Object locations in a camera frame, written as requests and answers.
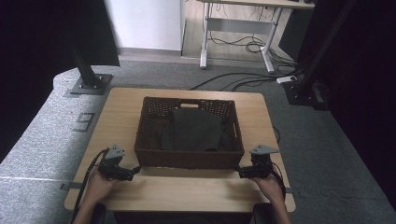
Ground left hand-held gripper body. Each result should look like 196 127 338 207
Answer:
97 144 125 181

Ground person's right hand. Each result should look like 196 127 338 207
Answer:
251 172 284 203

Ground person's right leg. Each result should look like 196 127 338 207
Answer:
251 203 276 224

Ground black floor cables under desk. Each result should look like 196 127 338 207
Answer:
207 29 297 68

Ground white power strip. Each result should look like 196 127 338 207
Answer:
276 75 298 85

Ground person's left hand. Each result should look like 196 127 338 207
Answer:
85 169 120 203

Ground black floor cables near power strip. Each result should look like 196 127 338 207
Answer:
189 70 302 92

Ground dark cloth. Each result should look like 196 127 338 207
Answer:
160 107 234 153

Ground black metal stand with base plate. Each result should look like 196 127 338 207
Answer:
66 31 114 96

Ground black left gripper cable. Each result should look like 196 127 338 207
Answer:
68 148 109 224

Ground thin black cable beside table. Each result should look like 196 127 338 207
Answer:
272 125 281 145

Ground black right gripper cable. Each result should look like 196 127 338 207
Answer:
268 161 288 201

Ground dark brown woven basket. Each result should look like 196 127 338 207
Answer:
134 96 246 171

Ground black metal stand with boxes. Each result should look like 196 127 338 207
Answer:
281 0 358 112

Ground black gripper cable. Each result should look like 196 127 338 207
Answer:
68 148 109 224
268 161 288 201

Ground grey tape strip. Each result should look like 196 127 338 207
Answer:
60 181 82 191

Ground white partition panel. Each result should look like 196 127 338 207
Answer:
104 0 188 52

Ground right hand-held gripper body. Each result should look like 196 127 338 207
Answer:
249 144 280 179

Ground black curtain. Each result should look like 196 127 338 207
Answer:
297 0 396 210
0 0 121 164

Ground white metal-legged desk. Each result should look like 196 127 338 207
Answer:
197 0 316 75

